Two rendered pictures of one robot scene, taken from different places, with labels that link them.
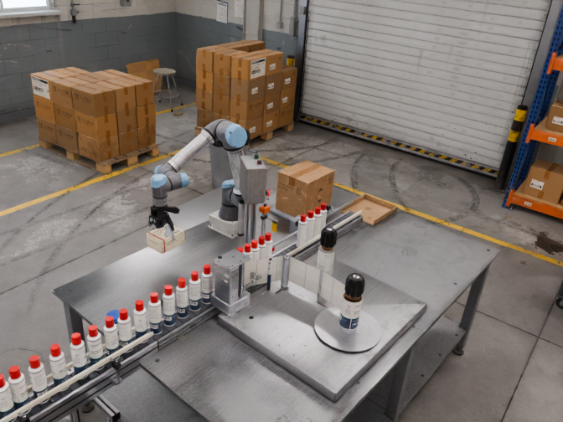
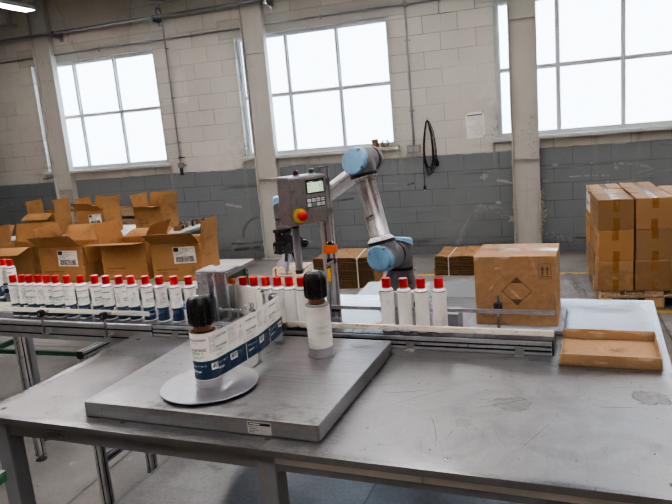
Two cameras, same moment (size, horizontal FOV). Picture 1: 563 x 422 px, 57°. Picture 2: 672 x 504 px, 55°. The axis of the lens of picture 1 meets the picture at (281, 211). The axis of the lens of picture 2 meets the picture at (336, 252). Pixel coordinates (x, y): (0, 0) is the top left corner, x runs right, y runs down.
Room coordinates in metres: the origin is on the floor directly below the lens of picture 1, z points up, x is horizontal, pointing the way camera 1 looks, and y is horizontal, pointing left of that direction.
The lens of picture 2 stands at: (1.76, -2.32, 1.65)
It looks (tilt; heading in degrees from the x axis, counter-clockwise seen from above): 11 degrees down; 75
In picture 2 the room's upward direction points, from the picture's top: 5 degrees counter-clockwise
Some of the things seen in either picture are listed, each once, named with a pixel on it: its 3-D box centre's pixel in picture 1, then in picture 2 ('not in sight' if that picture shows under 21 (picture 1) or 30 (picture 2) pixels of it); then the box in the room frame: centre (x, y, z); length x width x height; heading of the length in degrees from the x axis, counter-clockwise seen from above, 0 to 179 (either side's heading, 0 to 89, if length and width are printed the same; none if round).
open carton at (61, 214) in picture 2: not in sight; (49, 216); (0.70, 5.10, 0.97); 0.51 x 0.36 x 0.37; 59
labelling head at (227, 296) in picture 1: (230, 281); (222, 300); (1.98, 0.21, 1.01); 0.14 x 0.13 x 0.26; 142
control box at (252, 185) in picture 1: (252, 179); (303, 199); (2.33, 0.15, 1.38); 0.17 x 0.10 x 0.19; 17
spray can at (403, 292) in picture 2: (309, 227); (404, 304); (2.60, -0.17, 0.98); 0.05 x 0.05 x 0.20
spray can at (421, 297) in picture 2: (316, 223); (421, 305); (2.65, -0.21, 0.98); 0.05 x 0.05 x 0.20
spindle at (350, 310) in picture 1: (352, 302); (204, 339); (1.86, -0.34, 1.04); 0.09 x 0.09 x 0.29
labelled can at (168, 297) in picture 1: (168, 306); (176, 299); (1.80, 0.46, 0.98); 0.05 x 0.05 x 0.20
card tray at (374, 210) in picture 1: (369, 208); (608, 347); (3.15, -0.59, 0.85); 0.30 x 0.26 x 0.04; 142
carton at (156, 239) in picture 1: (165, 238); (293, 273); (2.36, 0.61, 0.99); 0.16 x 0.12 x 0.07; 146
